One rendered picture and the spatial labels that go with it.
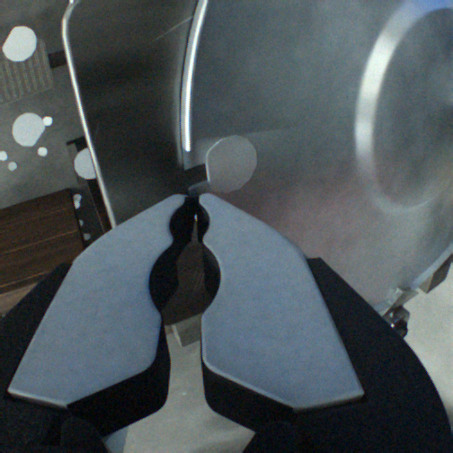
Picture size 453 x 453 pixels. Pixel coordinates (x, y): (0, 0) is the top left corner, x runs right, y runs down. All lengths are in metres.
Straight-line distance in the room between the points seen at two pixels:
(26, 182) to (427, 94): 0.89
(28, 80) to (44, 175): 0.31
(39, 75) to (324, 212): 0.63
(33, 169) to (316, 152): 0.85
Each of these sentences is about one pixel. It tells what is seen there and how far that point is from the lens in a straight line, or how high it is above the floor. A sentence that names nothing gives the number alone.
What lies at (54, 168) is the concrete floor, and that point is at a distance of 0.95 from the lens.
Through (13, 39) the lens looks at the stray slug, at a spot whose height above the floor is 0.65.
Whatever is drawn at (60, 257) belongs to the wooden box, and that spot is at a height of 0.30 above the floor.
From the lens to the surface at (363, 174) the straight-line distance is 0.18.
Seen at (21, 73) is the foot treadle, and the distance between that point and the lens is 0.74.
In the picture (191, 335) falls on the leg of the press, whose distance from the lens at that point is 0.41.
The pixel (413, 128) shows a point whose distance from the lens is 0.20.
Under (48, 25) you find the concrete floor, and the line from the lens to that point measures 0.89.
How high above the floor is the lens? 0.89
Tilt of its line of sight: 49 degrees down
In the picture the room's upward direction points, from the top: 137 degrees clockwise
